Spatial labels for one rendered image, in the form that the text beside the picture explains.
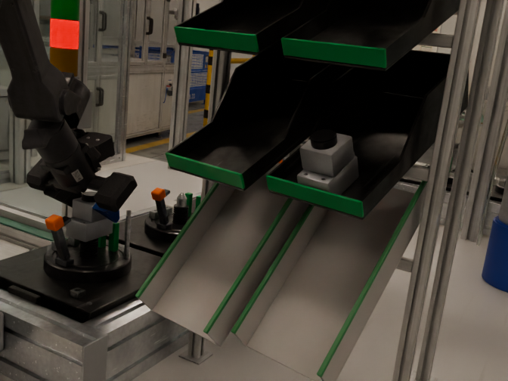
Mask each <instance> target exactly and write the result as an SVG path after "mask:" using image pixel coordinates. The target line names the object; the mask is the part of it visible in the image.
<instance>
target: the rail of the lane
mask: <svg viewBox="0 0 508 381"><path fill-rule="evenodd" d="M0 312H2V313H4V350H3V351H2V352H0V374H2V375H4V376H6V377H8V378H10V379H12V380H14V381H107V350H108V334H107V333H104V332H102V331H100V330H97V329H95V328H93V327H90V326H88V325H85V324H83V323H80V322H78V321H75V320H73V319H71V318H69V317H66V316H64V315H62V314H59V313H57V312H55V311H52V310H50V309H47V308H44V307H42V306H41V296H38V295H36V294H34V293H31V292H29V291H27V290H24V289H21V288H19V287H16V286H14V285H13V286H10V287H8V292H6V291H4V290H1V289H0Z"/></svg>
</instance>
